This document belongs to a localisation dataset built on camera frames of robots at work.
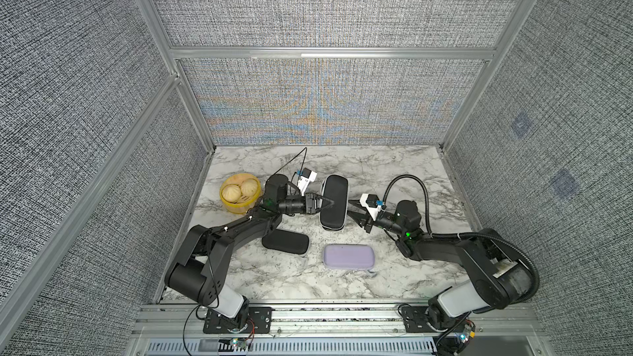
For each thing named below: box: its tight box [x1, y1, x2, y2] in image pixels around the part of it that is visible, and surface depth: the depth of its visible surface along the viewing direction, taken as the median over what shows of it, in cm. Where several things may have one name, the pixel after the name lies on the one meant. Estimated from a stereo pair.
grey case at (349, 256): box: [323, 243, 376, 270], surface depth 84 cm
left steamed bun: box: [222, 184, 242, 203], surface depth 98 cm
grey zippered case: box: [262, 229, 310, 255], surface depth 88 cm
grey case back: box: [319, 174, 350, 232], surface depth 79 cm
